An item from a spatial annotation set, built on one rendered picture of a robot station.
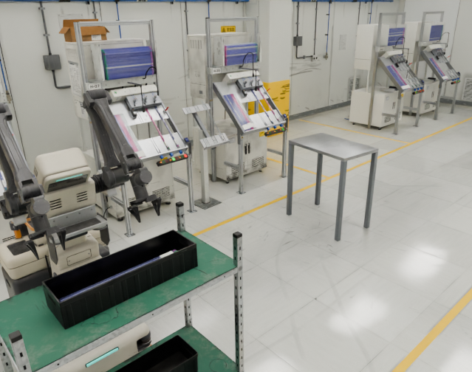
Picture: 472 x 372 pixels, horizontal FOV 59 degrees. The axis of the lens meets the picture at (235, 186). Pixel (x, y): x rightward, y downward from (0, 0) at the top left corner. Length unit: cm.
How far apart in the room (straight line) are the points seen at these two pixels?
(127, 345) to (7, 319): 97
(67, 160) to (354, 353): 200
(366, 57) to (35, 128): 530
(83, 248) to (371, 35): 638
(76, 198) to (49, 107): 357
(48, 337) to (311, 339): 177
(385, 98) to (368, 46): 92
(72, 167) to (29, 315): 66
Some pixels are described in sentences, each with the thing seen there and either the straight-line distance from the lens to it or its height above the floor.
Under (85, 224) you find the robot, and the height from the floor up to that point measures 104.
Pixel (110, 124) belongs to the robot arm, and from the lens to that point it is 196.
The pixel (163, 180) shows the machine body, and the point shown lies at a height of 31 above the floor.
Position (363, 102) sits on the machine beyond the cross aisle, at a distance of 787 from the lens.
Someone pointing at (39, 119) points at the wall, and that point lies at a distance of 560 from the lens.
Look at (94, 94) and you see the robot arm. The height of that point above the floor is 162.
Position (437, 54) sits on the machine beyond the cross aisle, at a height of 113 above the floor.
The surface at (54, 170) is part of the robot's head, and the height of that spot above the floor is 133.
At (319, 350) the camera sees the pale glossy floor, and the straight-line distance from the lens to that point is 284.
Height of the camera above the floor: 195
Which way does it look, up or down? 23 degrees down
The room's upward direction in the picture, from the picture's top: 1 degrees counter-clockwise
